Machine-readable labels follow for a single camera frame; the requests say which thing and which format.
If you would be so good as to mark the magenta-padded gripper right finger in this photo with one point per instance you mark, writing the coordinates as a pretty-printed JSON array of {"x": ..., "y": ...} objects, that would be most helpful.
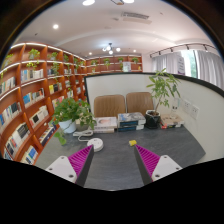
[{"x": 163, "y": 166}]

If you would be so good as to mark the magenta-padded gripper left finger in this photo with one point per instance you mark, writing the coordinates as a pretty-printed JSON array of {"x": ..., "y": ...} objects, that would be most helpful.
[{"x": 63, "y": 167}]

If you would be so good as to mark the yellow charger block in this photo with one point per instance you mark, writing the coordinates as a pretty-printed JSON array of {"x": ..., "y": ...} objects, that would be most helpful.
[{"x": 132, "y": 142}]

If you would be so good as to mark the round white power strip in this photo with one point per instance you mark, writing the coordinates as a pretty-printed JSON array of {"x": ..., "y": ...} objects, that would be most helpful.
[{"x": 96, "y": 144}]

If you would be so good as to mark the tall plant in black pot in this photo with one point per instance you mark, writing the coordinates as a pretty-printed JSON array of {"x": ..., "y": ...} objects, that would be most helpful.
[{"x": 152, "y": 120}]

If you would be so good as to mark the dark blue-spined book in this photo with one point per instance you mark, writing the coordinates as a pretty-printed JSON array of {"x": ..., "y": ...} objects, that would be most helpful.
[{"x": 130, "y": 128}]

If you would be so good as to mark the thin white book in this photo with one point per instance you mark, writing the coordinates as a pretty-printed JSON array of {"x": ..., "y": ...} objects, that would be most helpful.
[{"x": 104, "y": 131}]

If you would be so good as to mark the pothos plant in white pot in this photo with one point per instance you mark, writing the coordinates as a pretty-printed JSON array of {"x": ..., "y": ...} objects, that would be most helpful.
[{"x": 70, "y": 111}]

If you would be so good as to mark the thick book with dark cover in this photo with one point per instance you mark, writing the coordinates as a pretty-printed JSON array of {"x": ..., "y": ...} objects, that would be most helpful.
[{"x": 131, "y": 118}]

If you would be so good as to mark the thick white book with face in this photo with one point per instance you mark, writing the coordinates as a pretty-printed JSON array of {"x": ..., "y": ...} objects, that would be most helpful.
[{"x": 106, "y": 122}]

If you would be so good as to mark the tan leather chair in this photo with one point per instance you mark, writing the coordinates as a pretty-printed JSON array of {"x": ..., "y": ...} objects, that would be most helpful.
[
  {"x": 139, "y": 102},
  {"x": 109, "y": 105}
]

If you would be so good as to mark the wooden bookshelf unit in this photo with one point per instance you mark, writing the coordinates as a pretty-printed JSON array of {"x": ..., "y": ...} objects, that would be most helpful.
[{"x": 26, "y": 100}]

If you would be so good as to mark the white curtains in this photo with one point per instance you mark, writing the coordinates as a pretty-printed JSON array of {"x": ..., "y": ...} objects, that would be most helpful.
[{"x": 210, "y": 66}]

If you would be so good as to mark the cluster ceiling lamp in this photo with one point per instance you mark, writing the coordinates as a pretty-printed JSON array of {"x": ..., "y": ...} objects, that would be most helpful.
[{"x": 110, "y": 49}]

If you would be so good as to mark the ceiling air vent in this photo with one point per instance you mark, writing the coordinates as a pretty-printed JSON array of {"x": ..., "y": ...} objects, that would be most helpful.
[{"x": 135, "y": 16}]

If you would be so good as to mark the white wall socket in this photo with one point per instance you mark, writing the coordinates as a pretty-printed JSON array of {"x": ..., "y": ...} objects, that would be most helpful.
[
  {"x": 194, "y": 112},
  {"x": 186, "y": 106}
]

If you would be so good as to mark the black track light rail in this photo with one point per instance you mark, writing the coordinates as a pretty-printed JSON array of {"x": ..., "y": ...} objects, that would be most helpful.
[{"x": 180, "y": 46}]

